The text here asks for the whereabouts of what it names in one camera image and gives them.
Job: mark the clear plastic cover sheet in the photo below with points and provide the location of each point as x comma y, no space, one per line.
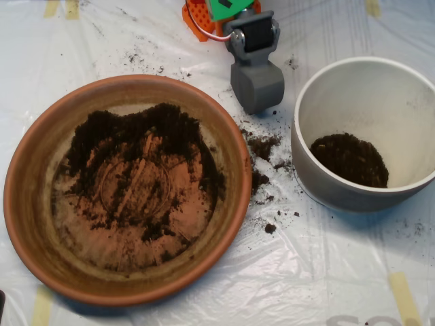
306,271

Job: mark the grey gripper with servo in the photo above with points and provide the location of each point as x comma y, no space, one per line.
255,102

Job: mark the spilled soil pile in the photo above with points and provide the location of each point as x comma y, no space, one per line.
263,146

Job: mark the dark brown crumb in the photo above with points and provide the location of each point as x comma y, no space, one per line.
270,228

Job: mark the white ceramic pot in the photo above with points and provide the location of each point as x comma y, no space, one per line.
374,102

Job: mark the terracotta saucer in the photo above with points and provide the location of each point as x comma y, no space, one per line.
34,217

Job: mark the beige masking tape strip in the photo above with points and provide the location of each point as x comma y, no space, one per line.
404,299
72,8
372,6
51,8
42,305

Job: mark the black object at edge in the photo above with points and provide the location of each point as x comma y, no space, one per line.
1,302

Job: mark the dark soil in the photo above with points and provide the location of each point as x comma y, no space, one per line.
88,136
350,163

